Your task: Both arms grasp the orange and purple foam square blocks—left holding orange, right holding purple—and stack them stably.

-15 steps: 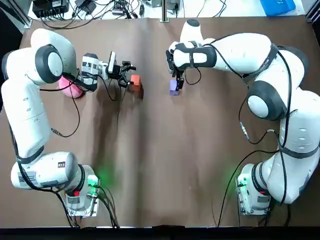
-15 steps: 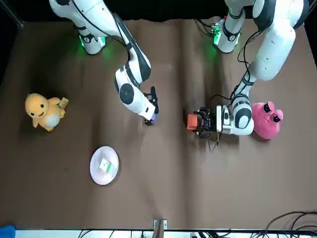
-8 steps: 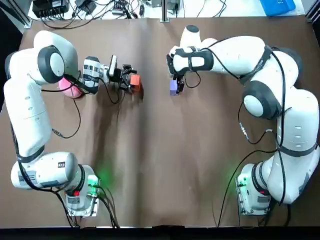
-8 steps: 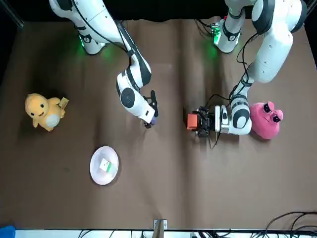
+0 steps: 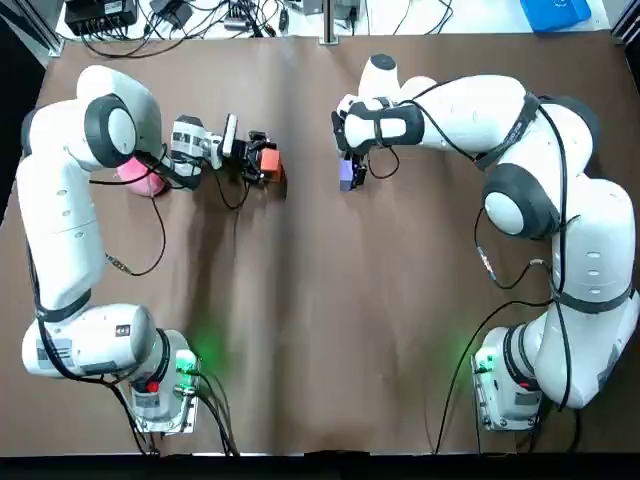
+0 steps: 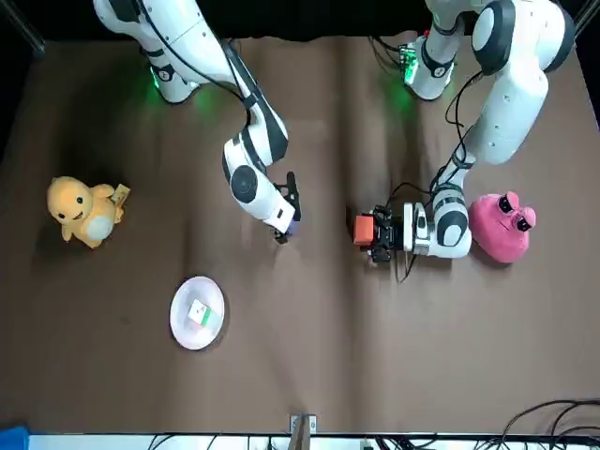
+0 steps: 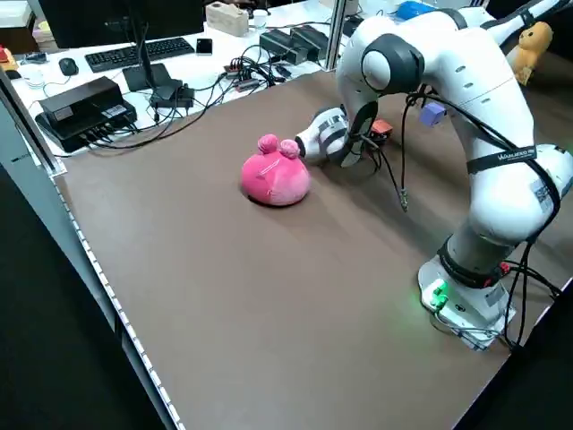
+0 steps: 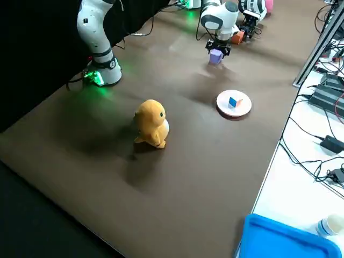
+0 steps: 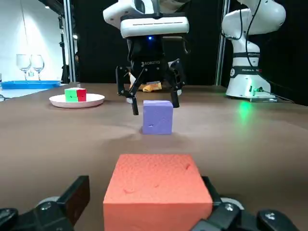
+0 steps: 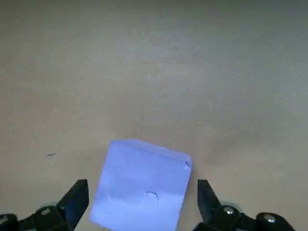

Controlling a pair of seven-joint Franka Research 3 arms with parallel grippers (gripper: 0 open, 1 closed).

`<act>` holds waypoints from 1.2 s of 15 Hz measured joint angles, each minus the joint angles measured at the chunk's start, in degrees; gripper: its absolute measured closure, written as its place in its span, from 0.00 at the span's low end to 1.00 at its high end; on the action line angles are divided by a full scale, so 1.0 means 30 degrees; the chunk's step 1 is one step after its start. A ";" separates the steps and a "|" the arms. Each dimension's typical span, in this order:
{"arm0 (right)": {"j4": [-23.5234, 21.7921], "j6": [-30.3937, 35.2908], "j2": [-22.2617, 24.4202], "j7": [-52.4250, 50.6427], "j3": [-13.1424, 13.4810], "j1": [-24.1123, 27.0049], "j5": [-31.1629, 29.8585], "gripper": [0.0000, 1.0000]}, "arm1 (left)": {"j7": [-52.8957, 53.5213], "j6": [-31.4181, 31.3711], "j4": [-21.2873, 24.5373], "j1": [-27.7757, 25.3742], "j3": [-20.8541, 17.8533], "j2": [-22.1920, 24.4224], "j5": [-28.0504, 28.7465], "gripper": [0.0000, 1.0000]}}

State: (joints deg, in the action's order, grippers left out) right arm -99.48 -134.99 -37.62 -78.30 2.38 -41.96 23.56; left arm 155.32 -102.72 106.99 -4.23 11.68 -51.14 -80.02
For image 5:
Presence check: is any blue plastic tray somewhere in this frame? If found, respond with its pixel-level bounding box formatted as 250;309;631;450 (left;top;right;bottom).
519;0;605;35

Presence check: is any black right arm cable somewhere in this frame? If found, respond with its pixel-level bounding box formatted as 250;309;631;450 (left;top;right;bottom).
367;74;594;414

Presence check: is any purple foam square block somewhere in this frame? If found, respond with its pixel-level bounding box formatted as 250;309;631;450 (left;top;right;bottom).
339;158;359;193

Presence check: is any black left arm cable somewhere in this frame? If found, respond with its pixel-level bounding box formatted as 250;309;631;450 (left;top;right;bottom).
87;147;254;277

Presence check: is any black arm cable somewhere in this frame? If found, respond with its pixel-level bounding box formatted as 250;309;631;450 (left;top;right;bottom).
87;147;254;277
367;74;594;414

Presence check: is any black power adapter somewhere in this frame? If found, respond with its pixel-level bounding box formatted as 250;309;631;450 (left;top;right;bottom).
149;0;194;27

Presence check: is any aluminium frame post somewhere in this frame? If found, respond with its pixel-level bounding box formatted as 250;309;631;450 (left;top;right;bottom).
28;9;67;57
609;0;640;49
321;0;342;46

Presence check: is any pink plush toy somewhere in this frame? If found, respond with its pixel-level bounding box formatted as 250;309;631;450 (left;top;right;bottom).
115;156;169;198

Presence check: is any black usb hub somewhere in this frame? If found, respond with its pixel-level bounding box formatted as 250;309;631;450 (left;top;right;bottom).
222;3;262;32

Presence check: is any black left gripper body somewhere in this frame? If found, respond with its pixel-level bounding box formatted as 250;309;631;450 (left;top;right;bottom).
230;138;256;177

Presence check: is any black network switch box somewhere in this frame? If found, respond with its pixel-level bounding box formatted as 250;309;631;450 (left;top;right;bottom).
63;0;140;37

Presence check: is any orange foam square block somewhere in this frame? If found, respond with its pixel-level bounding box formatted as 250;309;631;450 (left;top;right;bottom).
256;147;285;185

